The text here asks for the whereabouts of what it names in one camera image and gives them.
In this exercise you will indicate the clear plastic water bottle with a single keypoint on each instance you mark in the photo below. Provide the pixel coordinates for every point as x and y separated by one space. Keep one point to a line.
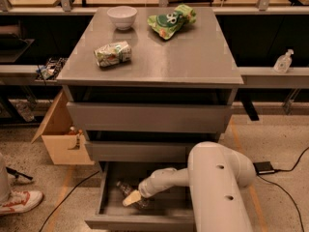
126 189

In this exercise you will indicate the black object on floor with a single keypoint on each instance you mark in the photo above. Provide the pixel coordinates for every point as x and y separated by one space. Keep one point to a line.
17 174

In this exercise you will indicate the grey side shelf right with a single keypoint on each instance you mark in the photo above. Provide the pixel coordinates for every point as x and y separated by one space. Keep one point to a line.
267 77

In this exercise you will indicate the grey top drawer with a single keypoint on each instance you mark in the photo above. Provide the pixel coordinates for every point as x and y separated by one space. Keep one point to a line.
150 117

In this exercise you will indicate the black foot pedal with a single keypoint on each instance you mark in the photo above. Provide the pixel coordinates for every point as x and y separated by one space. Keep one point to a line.
264 167

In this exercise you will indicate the grey side shelf left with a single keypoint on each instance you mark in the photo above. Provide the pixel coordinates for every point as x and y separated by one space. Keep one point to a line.
21 75

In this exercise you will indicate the crushed green white can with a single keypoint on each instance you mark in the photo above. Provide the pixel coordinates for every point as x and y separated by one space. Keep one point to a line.
113 54

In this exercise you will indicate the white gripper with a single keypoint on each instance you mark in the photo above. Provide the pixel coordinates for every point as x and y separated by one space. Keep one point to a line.
147 188

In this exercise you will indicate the grey open bottom drawer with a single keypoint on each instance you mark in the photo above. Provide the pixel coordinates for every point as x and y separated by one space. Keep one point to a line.
169 211

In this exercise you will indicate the grey middle drawer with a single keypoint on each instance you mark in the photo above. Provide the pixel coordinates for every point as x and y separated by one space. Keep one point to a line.
138 151

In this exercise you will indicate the grey side shelf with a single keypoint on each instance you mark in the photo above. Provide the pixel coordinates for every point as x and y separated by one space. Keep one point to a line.
21 75
267 77

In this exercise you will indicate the green chip bag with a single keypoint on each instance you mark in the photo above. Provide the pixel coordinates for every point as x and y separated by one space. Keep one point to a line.
166 25

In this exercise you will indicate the grey drawer cabinet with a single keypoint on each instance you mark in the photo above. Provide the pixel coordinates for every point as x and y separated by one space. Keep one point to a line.
194 67

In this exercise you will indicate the white bowl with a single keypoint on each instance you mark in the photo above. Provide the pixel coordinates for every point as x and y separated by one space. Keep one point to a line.
122 17

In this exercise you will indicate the cardboard box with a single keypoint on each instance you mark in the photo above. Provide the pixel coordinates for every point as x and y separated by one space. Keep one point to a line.
63 141

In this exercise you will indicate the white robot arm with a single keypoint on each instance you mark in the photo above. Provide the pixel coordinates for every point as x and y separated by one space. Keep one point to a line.
215 176

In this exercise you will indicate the white red sneaker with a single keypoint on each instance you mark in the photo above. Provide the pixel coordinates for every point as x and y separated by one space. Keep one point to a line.
21 202

